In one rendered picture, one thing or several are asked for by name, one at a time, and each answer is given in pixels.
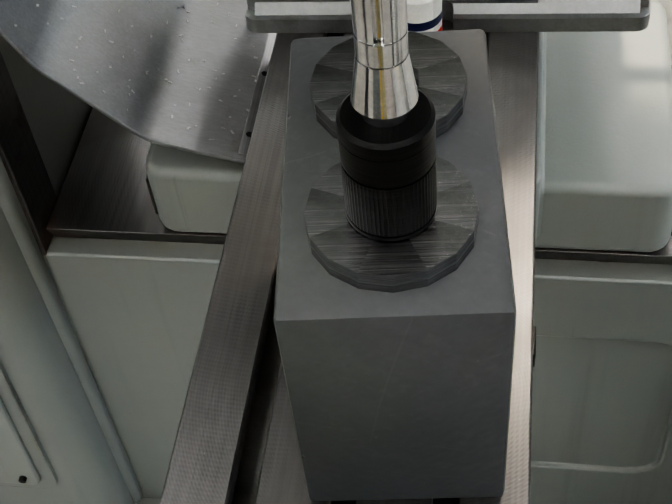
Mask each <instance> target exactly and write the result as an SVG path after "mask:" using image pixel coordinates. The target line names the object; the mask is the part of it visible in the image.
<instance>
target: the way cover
mask: <svg viewBox="0 0 672 504"><path fill-rule="evenodd" d="M217 3H218V6H217ZM37 4H39V7H37ZM183 4H184V5H185V8H183ZM71 5H74V6H76V7H77V8H75V7H72V6H71ZM246 5H247V0H151V2H149V0H0V35H1V36H2V37H3V38H4V39H5V40H6V41H7V42H8V43H9V44H10V45H11V46H12V47H13V48H14V49H15V50H16V51H17V52H18V53H19V54H20V55H21V56H22V58H23V59H24V60H26V61H27V62H28V63H29V64H30V65H31V66H32V67H33V68H34V69H36V70H37V71H38V72H39V73H41V74H42V75H44V76H45V77H46V78H48V79H49V80H51V81H53V82H54V83H56V84H57V85H59V86H60V87H62V88H63V89H65V90H67V91H68V92H70V93H71V94H73V95H74V96H76V97H77V98H79V99H81V100H82V101H84V102H85V103H87V104H88V105H90V106H91V107H93V108H95V109H96V110H98V111H99V112H101V113H102V114H104V115H105V116H107V117H108V118H110V119H112V120H113V121H115V122H116V123H118V124H119V125H121V126H122V127H124V128H126V129H127V130H129V131H130V132H132V133H133V134H135V135H137V136H138V137H140V138H142V139H144V140H146V141H149V142H151V143H154V144H157V145H161V146H165V147H169V148H174V149H178V150H183V151H188V152H192V153H197V154H201V155H206V156H210V157H215V158H219V159H224V160H228V161H233V162H237V163H242V164H244V163H245V159H246V154H247V150H248V146H249V142H250V138H251V134H252V130H253V126H254V122H255V118H256V114H257V110H258V106H259V102H260V98H261V94H262V90H263V86H264V82H265V78H266V74H267V70H268V66H269V62H270V58H271V54H272V50H273V46H274V42H275V38H276V34H277V33H254V32H251V31H250V30H249V29H248V28H247V23H246V17H245V9H246ZM179 6H180V8H179V9H177V7H179ZM118 10H120V11H119V12H118ZM186 10H187V11H189V12H190V13H188V12H186ZM212 12H214V13H212ZM229 12H231V13H230V14H229V15H230V16H228V14H227V13H229ZM60 17H61V18H63V19H60ZM186 20H188V21H189V22H187V21H186ZM167 21H168V24H166V23H167ZM47 22H48V23H49V24H47ZM212 22H214V23H212ZM15 24H17V26H16V27H15V26H14V25H15ZM236 24H237V28H236ZM131 25H133V27H130V26H131ZM104 29H106V33H105V32H104ZM181 34H183V35H182V36H179V35H181ZM150 35H152V36H153V37H150ZM80 36H82V38H81V40H79V37H80ZM247 36H251V37H247ZM234 38H237V39H235V40H234ZM182 39H183V41H184V42H182ZM109 40H110V41H113V43H111V42H109ZM76 46H78V49H77V48H76ZM252 46H254V47H252ZM133 50H135V51H133ZM122 56H124V58H123V57H122ZM254 56H255V57H258V58H257V59H256V58H254ZM69 59H71V60H74V61H70V60H69ZM188 59H190V61H188ZM205 59H206V61H205V62H203V60H205ZM109 66H111V67H112V68H109ZM73 69H76V70H75V71H74V70H73ZM158 69H159V70H158ZM177 69H178V70H179V73H178V72H177ZM147 70H148V71H149V72H148V75H146V73H145V72H146V71H147ZM213 70H217V71H213ZM96 71H99V73H96ZM222 73H225V74H224V75H221V74H222ZM252 75H254V76H256V77H253V76H252ZM77 76H79V79H77ZM216 77H217V79H216V80H215V78H216ZM165 78H167V79H168V80H169V81H171V82H172V83H170V82H167V81H168V80H166V81H165V80H164V79H165ZM129 79H131V81H129ZM255 80H257V82H255ZM79 82H84V84H80V83H79ZM128 85H129V87H130V88H128ZM195 87H197V88H198V89H196V88H195ZM206 87H211V89H210V88H206ZM200 88H201V90H199V89H200ZM131 89H132V90H133V91H134V92H135V93H133V92H132V91H131ZM102 90H104V91H105V92H106V93H104V92H103V91H102ZM238 90H241V91H238ZM128 93H130V96H131V97H129V95H128ZM234 95H237V97H233V96H234ZM219 99H220V100H222V102H221V101H218V100H219ZM189 103H190V107H189ZM174 105H176V106H174ZM127 109H128V111H127ZM246 109H249V110H250V112H248V111H247V110H246ZM171 115H173V119H172V118H171ZM229 116H231V118H229ZM194 125H198V126H196V127H195V126H194ZM189 126H190V127H191V128H189V129H186V128H187V127H189ZM222 127H223V128H225V129H222ZM230 130H232V131H233V132H234V134H232V133H231V131H230ZM209 139H214V140H209Z"/></svg>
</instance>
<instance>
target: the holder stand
mask: <svg viewBox="0 0 672 504"><path fill-rule="evenodd" d="M408 47H409V54H410V58H411V62H412V67H413V71H414V75H415V80H416V84H417V88H418V89H419V90H421V91H422V92H424V93H425V94H426V95H427V96H428V97H429V98H430V99H431V101H432V103H433V105H434V108H435V114H436V173H437V211H436V215H435V217H434V219H433V221H432V222H431V224H430V225H429V226H428V227H427V228H426V229H425V230H423V231H422V232H421V233H419V234H417V235H415V236H413V237H410V238H408V239H404V240H399V241H380V240H375V239H371V238H369V237H366V236H364V235H362V234H361V233H359V232H358V231H357V230H355V229H354V228H353V227H352V225H351V224H350V223H349V221H348V219H347V216H346V210H345V201H344V192H343V182H342V173H341V164H340V154H339V144H338V135H337V126H336V112H337V109H338V107H339V105H340V103H341V102H342V101H343V99H344V98H345V97H346V96H348V95H349V94H350V93H351V84H352V74H353V64H354V55H355V52H354V41H353V36H338V37H319V38H300V39H295V40H293V41H292V43H291V48H290V64H289V80H288V96H287V112H286V127H285V143H284V159H283V175H282V191H281V207H280V222H279V238H278V254H277V270H276V286H275V301H274V317H273V321H274V326H275V331H276V336H277V341H278V346H279V351H280V356H281V361H282V366H283V371H284V376H285V381H286V386H287V391H288V396H289V401H290V406H291V411H292V416H293V421H294V426H295V431H296V436H297V441H298V446H299V451H300V456H301V461H302V466H303V471H304V476H305V481H306V486H307V491H308V496H309V498H310V500H312V501H347V500H387V499H428V498H468V497H499V496H502V495H503V493H504V490H505V475H506V461H507V446H508V432H509V417H510V402H511V388H512V373H513V359H514V344H515V330H516V315H517V309H516V300H515V291H514V282H513V273H512V264H511V255H510V245H509V236H508V227H507V219H506V210H505V201H504V192H503V183H502V174H501V165H500V156H499V147H498V138H497V129H496V120H495V110H494V101H493V93H492V84H491V75H490V66H489V57H488V48H487V39H486V34H485V32H484V31H483V30H481V29H470V30H451V31H432V32H411V31H408Z"/></svg>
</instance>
